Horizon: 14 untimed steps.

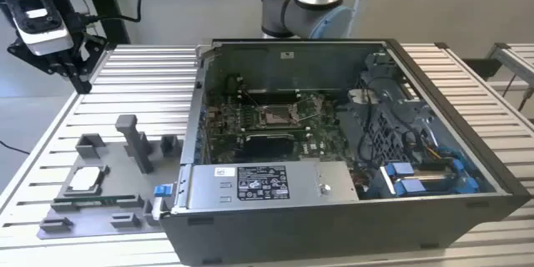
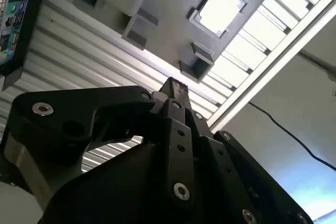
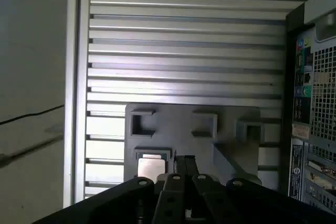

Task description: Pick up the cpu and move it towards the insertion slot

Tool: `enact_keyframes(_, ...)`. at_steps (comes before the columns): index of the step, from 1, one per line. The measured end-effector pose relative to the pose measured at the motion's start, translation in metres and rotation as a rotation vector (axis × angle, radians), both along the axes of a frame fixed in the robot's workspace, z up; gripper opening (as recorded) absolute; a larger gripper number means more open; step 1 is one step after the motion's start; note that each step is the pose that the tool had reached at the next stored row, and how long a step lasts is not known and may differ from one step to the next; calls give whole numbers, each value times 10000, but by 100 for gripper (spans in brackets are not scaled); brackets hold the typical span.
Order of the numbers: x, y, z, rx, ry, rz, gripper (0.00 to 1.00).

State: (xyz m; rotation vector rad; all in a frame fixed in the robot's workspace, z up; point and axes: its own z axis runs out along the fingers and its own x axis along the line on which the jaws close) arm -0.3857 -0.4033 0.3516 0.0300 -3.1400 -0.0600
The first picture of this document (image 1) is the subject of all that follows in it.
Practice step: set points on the blue case latch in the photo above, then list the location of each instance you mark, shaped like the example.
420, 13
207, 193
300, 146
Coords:
162, 190

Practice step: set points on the black open PC case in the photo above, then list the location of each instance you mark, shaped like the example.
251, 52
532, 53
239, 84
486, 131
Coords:
334, 232

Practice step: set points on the blue plastic bay rail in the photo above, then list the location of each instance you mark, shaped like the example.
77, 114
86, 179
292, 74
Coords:
464, 173

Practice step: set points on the black board heatsink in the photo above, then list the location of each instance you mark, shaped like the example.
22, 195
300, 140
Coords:
234, 82

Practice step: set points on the metal locking lever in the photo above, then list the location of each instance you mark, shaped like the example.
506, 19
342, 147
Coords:
253, 98

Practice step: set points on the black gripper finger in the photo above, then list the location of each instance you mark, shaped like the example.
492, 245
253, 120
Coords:
25, 52
94, 57

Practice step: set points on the blue disk carrier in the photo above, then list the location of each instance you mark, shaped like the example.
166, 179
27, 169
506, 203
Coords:
400, 168
412, 185

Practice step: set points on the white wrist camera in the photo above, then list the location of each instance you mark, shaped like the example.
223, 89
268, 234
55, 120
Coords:
46, 40

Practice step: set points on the silver CPU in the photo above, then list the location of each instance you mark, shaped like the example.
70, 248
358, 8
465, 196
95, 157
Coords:
86, 178

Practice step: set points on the metal slat side table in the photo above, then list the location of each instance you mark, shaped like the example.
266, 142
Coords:
517, 57

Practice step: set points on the black RAM slot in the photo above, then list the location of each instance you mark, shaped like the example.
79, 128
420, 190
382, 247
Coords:
269, 91
276, 128

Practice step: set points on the green motherboard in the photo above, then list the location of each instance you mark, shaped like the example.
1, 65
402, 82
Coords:
325, 142

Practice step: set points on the grey parts rack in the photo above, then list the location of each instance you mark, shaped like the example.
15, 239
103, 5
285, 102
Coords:
109, 160

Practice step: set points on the black block under table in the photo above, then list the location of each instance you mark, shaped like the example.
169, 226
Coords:
480, 67

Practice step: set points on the grey drive cage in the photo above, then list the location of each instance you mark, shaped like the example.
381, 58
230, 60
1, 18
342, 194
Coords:
384, 135

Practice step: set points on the CPU socket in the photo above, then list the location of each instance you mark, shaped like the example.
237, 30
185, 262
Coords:
276, 118

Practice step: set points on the silver power supply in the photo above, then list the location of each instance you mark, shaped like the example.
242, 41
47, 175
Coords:
209, 192

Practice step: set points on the black upright bar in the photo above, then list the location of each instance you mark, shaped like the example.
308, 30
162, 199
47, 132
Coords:
110, 1

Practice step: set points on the green RAM stick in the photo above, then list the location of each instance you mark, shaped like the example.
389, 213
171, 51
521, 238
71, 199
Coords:
110, 199

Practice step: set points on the black graphics card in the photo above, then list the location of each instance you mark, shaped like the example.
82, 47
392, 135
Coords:
268, 146

